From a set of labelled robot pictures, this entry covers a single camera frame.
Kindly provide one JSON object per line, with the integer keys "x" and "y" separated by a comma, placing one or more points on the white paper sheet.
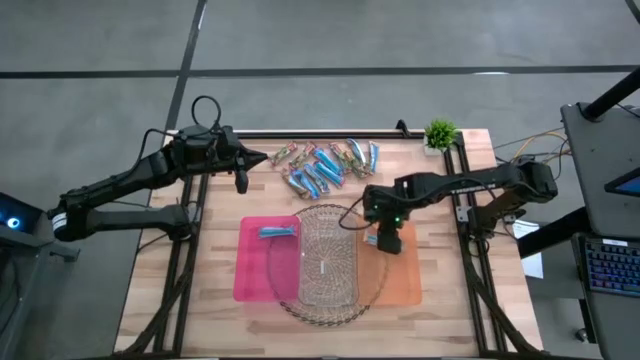
{"x": 532, "y": 265}

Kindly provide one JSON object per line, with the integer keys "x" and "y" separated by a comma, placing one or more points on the black caster wheel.
{"x": 581, "y": 334}

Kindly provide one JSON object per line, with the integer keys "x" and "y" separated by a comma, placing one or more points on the grey computer desk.
{"x": 595, "y": 160}

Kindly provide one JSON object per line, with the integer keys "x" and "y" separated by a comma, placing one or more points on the blue computer screen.
{"x": 627, "y": 186}

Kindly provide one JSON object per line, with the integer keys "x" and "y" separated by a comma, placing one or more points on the black backlit keyboard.
{"x": 612, "y": 267}

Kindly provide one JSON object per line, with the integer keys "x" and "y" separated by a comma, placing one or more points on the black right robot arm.
{"x": 465, "y": 187}

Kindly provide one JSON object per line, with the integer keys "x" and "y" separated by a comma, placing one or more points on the silver metal bracket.
{"x": 462, "y": 214}

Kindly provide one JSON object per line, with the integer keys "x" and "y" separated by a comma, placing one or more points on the silver blue granola bar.
{"x": 356, "y": 150}
{"x": 373, "y": 156}

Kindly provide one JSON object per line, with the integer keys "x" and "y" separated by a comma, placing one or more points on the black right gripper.
{"x": 387, "y": 216}

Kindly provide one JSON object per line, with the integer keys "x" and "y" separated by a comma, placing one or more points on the computer with blue light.
{"x": 22, "y": 210}

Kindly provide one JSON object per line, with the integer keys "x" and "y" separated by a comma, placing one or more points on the black clamp post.
{"x": 401, "y": 128}

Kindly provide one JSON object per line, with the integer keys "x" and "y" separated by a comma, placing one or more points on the grey equipment stand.
{"x": 45, "y": 247}

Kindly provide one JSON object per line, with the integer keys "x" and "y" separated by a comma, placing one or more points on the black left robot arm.
{"x": 125, "y": 177}

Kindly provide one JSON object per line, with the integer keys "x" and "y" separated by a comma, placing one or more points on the round woven placemat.
{"x": 325, "y": 316}

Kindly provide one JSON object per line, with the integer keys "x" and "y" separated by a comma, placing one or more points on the small potted green plant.
{"x": 440, "y": 134}

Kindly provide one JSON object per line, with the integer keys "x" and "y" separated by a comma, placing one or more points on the red green granola bar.
{"x": 302, "y": 156}
{"x": 283, "y": 153}

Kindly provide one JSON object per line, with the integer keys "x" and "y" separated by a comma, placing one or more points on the black stand bar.
{"x": 550, "y": 232}

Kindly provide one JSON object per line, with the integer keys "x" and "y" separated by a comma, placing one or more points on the beige plastic bin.
{"x": 405, "y": 280}

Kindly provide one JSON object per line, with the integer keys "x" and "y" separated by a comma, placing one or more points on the pink plastic bin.
{"x": 252, "y": 270}

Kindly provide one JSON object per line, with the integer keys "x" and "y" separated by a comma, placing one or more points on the black round pole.
{"x": 612, "y": 95}

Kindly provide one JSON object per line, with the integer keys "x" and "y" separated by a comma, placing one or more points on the clear plastic bin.
{"x": 327, "y": 260}

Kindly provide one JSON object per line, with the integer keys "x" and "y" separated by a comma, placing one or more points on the brown orange granola bar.
{"x": 370, "y": 238}
{"x": 293, "y": 183}

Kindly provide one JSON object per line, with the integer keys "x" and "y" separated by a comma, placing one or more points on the white label snack packet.
{"x": 328, "y": 173}

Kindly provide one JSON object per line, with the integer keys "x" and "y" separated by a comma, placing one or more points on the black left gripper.
{"x": 227, "y": 150}

